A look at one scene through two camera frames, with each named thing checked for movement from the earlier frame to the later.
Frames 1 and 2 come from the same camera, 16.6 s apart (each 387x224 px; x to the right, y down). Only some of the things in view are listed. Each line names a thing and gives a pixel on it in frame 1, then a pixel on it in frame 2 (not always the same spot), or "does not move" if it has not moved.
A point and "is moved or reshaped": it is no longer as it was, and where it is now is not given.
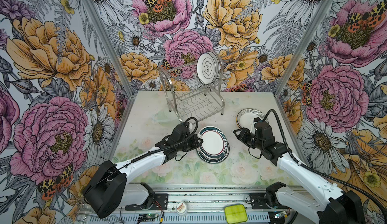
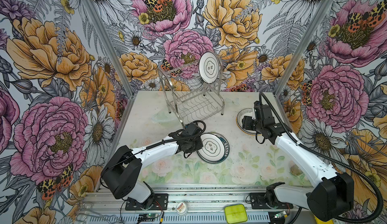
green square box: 236,214 does not move
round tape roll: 181,208 does not move
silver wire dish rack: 186,94 does not move
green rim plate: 215,146 is moved or reshaped
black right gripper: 243,134 → 246,121
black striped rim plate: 245,118 does not move
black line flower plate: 207,68 → 215,148
